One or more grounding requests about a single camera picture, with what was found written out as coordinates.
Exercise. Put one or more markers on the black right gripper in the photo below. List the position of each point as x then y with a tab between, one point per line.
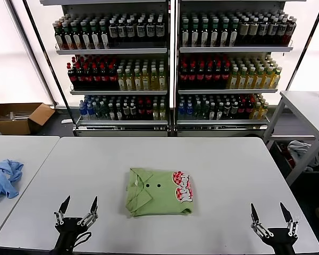
280	237

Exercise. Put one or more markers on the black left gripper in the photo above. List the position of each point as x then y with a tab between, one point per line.
69	227

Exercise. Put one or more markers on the light green polo shirt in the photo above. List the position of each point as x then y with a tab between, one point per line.
159	196

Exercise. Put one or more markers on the black storage crate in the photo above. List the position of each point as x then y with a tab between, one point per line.
278	159

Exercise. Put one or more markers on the red cloth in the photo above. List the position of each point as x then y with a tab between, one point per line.
285	155

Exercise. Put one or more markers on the grey white crumpled cloth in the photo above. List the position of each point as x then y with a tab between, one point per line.
297	151

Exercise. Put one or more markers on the crumpled light blue garment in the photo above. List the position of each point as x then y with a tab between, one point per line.
4	178

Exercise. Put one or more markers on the small white floor object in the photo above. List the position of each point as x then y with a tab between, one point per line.
66	121

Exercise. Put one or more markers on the blue label water bottle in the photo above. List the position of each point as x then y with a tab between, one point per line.
181	112
189	112
82	111
89	112

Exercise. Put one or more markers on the green tinted clear bottle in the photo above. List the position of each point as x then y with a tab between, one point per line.
104	112
205	112
197	112
96	112

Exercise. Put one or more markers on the small dark tea bottle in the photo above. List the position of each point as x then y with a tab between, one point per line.
233	111
111	112
132	112
219	112
125	112
118	112
212	112
226	111

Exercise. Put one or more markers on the small yellow juice bottle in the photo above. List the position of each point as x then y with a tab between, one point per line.
264	111
255	112
161	112
154	112

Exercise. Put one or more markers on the open brown cardboard box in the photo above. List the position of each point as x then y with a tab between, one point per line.
14	125

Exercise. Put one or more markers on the small red cap cola bottle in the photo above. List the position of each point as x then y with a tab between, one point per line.
139	112
147	112
241	111
248	111

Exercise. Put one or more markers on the white strips inside cardboard box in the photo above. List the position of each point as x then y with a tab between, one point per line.
17	116

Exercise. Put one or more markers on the grey metal beverage shelving unit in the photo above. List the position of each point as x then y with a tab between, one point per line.
227	91
115	92

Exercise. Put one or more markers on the yellow juice green cap bottle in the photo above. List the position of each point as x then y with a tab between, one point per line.
137	82
251	81
120	82
162	82
276	81
242	81
145	82
154	82
233	81
260	81
129	82
268	81

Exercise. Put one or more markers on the black slanted metal pole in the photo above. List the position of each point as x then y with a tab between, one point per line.
45	53
304	45

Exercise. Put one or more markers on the green cap white label bottle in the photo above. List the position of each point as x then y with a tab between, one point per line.
233	35
204	35
58	40
85	40
104	40
185	35
214	35
76	40
95	40
224	35
194	35
67	40

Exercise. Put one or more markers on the dark bottle white square label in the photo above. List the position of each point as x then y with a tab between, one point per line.
273	30
141	31
150	31
113	32
263	30
282	30
131	32
122	32
159	31

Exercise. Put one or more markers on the dark bottle beige label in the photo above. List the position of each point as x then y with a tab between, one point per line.
243	30
253	30

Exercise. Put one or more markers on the grey metal frame side table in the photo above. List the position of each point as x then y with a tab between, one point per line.
300	106

